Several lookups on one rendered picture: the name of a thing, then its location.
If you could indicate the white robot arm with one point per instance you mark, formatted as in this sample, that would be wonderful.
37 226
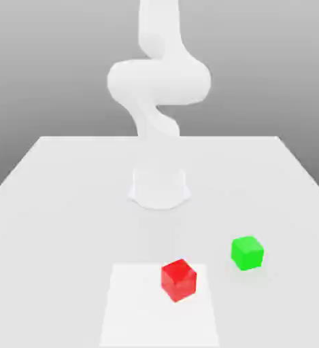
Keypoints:
159 81

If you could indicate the small red cube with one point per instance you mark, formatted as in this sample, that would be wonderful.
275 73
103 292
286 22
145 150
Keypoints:
178 280

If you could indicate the small green cube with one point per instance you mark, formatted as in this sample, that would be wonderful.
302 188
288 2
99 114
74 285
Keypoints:
246 253

